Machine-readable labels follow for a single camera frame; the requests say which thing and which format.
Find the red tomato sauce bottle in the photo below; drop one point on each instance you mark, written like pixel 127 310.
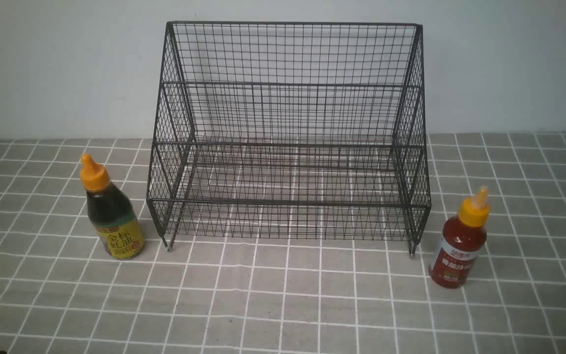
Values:
pixel 463 238

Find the dark oyster sauce bottle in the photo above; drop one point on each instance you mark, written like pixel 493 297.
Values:
pixel 110 212

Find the grey checked tablecloth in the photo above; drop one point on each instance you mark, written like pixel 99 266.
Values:
pixel 62 293

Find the black wire mesh shelf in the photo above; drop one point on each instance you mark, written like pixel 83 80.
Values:
pixel 291 130

